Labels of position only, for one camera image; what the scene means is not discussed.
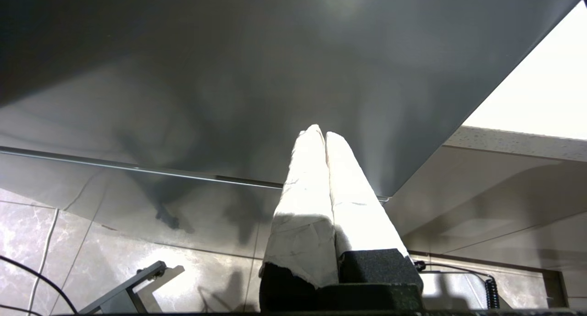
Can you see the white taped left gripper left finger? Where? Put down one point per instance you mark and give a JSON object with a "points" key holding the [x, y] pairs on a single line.
{"points": [[305, 215]]}

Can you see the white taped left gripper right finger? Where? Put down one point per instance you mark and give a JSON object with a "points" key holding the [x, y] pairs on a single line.
{"points": [[362, 224]]}

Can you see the beige under-counter cabinet door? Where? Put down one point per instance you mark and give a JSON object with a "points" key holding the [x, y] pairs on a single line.
{"points": [[481, 201]]}

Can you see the grey glossy cabinet front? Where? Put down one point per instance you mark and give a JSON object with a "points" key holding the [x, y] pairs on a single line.
{"points": [[206, 77]]}

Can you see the grey metal bracket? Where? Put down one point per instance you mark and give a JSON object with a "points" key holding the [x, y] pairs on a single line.
{"points": [[124, 291]]}

